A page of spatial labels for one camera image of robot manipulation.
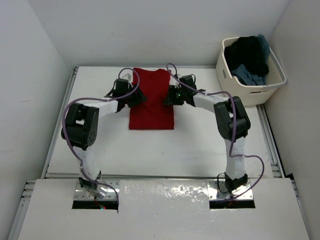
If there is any teal t shirt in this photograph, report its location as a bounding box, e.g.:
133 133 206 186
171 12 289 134
229 33 271 86

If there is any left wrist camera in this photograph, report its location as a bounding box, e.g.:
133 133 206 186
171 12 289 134
121 73 133 82

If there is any red t shirt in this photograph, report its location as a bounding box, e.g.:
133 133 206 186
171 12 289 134
128 67 175 130

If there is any white front cover panel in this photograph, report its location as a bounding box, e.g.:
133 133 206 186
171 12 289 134
19 178 309 240

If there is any cream plastic laundry basket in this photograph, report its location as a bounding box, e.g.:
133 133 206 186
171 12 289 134
216 37 287 107

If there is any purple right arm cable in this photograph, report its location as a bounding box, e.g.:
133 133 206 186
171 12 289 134
165 62 266 201

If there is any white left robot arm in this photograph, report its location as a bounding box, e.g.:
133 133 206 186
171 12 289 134
61 78 147 191

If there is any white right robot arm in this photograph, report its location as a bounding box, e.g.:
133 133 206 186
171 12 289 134
164 75 251 193

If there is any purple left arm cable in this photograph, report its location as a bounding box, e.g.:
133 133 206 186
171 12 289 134
61 66 141 208

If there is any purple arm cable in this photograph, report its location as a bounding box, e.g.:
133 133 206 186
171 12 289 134
165 62 266 201
61 66 141 208

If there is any black t shirt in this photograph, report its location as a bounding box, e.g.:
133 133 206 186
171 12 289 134
224 34 270 77

